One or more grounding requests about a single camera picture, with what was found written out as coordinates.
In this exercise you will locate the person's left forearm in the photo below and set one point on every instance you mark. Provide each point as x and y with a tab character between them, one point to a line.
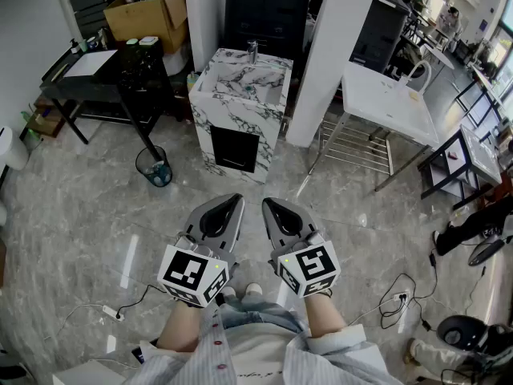
180	327

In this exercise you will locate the small cup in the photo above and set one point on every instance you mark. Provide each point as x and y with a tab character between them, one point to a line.
92	43

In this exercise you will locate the black mesh trash bin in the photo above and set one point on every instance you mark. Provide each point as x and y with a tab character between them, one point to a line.
141	167

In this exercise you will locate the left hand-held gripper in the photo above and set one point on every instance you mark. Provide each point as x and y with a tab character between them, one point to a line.
184	269

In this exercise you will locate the dark grey machine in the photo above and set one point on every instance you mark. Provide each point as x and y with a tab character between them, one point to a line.
376	34

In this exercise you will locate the black round device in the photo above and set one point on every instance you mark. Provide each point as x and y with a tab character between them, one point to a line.
461	333

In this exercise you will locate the person's right forearm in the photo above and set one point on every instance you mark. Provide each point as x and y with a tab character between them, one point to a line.
324	315

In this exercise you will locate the person's striped shirt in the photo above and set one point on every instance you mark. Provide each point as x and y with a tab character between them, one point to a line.
352	359

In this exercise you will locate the green drain plug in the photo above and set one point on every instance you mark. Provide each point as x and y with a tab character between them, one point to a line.
249	90

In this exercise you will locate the white bucket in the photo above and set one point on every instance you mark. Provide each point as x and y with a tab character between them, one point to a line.
176	62

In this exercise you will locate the large cardboard box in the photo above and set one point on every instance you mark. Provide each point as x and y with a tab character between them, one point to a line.
136	18

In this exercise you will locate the white sink basin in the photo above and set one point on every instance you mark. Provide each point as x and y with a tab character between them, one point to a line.
380	106

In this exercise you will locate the person's left shoe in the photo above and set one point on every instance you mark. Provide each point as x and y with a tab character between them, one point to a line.
229	292

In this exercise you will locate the marble top side table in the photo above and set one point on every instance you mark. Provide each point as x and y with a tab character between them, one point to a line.
481	155

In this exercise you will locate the black marble table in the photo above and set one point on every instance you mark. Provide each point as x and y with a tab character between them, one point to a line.
136	74

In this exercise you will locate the person's right shoe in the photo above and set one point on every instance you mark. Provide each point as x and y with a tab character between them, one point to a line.
254	288

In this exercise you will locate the person's white t-shirt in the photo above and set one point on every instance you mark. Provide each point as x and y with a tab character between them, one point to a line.
256	355

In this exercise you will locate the person's blue jeans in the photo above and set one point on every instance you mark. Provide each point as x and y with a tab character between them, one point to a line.
256	311

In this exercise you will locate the white flat tray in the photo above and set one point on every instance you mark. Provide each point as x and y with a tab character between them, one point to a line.
90	63

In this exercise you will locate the black round stand base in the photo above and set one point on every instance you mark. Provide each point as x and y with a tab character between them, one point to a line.
485	253

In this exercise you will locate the marble washbasin cabinet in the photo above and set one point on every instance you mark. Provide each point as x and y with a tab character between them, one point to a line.
236	110

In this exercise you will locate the green bottle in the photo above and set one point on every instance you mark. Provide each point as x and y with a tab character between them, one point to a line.
26	116

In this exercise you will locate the yellow and teal bottle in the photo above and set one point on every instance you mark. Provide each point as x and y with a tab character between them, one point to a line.
192	80

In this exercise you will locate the small cardboard box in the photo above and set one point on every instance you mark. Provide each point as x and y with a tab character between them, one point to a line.
44	122

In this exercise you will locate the steel rack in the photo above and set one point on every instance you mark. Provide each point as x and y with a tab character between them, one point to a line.
356	159

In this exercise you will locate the pale green soap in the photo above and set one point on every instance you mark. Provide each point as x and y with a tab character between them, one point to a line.
132	41

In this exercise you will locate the chrome faucet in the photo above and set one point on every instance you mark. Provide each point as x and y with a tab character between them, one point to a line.
252	52

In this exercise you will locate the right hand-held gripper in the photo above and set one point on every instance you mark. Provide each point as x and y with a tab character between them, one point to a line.
312	261

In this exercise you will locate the white power strip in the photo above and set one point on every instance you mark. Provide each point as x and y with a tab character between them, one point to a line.
401	296
110	310

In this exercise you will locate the white curved faucet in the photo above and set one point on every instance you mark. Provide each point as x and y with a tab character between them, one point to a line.
429	76

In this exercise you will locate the white soap dish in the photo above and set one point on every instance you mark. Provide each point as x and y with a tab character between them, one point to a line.
148	41

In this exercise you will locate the white round bin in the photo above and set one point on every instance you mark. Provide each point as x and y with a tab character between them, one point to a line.
14	148

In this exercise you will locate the person's shoe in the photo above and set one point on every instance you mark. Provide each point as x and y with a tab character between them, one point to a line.
254	288
229	292

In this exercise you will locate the white box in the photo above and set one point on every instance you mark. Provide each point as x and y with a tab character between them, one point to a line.
88	373

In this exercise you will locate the black pump bottle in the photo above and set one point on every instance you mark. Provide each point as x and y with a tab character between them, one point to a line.
75	48

